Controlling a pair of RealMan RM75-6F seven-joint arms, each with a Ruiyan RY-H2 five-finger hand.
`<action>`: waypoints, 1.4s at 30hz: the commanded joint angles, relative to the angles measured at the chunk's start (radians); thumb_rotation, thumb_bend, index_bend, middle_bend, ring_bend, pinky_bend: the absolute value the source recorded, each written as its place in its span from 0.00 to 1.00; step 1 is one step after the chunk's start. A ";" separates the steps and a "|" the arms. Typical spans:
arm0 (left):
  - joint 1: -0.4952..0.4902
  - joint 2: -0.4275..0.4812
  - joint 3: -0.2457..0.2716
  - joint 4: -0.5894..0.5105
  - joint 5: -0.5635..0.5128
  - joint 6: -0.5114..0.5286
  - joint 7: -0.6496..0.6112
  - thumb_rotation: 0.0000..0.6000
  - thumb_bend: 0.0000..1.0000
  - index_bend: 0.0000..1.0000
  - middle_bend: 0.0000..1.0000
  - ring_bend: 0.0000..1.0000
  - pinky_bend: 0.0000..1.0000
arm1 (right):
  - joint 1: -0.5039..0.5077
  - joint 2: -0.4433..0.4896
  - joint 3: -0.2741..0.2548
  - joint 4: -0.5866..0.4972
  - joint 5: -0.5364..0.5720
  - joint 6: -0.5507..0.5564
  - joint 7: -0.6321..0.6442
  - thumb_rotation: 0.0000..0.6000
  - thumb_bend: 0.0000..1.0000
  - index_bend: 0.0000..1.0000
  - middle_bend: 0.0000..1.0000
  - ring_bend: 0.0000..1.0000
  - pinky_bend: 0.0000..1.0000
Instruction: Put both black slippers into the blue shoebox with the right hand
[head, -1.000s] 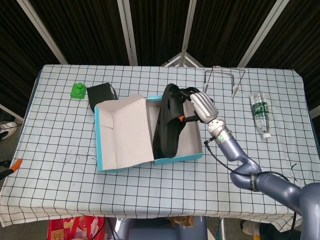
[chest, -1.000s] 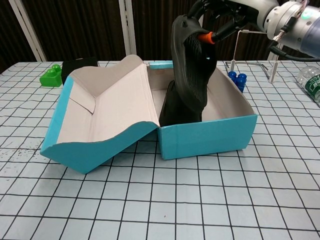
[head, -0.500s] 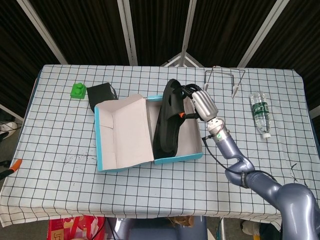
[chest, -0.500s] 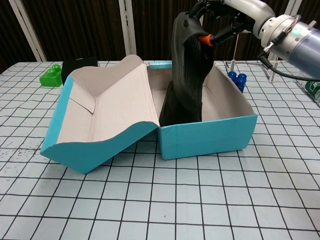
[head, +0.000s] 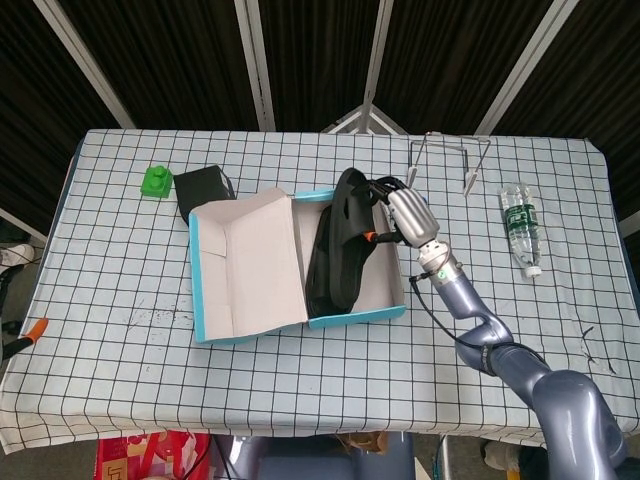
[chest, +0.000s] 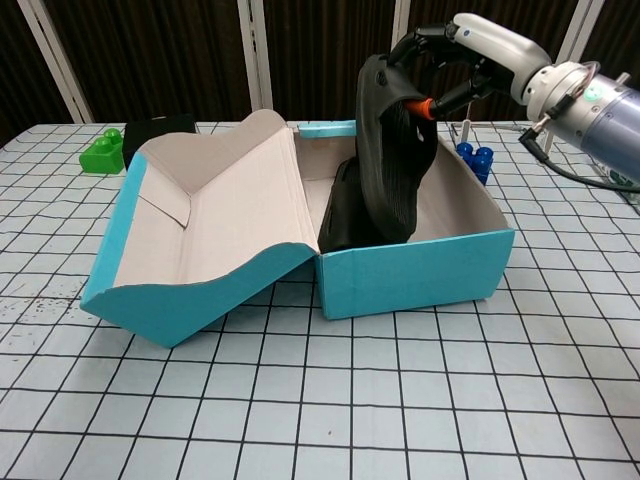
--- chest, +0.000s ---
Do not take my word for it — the small black box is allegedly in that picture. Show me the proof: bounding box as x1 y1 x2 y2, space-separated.
123 113 197 169

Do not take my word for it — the blue toy building block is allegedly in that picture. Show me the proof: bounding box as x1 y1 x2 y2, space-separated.
455 141 495 187

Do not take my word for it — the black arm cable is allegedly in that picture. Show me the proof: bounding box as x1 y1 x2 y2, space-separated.
519 94 640 195

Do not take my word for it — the black rubber slipper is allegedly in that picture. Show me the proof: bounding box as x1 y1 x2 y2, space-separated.
318 159 384 251
355 53 439 242

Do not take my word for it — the white checked tablecloth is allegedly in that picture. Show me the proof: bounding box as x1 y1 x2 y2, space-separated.
0 119 640 480

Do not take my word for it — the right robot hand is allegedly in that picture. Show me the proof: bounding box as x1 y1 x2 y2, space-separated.
387 13 554 121

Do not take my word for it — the green toy building block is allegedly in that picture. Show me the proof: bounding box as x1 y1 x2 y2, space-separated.
78 128 125 176

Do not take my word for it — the blue cardboard shoe box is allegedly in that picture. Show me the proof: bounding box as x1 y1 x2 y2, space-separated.
80 108 516 351

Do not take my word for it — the black folding screen white frame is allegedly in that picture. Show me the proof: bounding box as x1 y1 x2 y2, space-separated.
0 0 640 149

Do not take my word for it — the white wire stand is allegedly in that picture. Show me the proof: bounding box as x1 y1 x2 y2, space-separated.
449 104 556 152

